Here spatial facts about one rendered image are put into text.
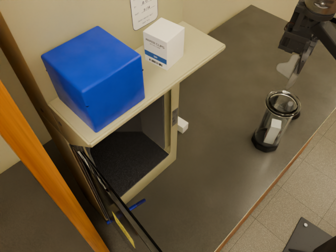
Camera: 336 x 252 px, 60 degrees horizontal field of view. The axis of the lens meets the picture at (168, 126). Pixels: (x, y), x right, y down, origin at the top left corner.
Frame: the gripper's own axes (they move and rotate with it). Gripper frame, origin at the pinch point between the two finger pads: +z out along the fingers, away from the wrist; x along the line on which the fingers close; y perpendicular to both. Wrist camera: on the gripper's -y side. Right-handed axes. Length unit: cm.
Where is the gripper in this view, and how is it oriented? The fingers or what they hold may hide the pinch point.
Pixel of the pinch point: (295, 74)
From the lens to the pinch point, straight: 91.7
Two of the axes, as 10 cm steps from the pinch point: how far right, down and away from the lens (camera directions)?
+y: -8.7, -4.1, 2.6
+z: -0.4, 5.9, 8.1
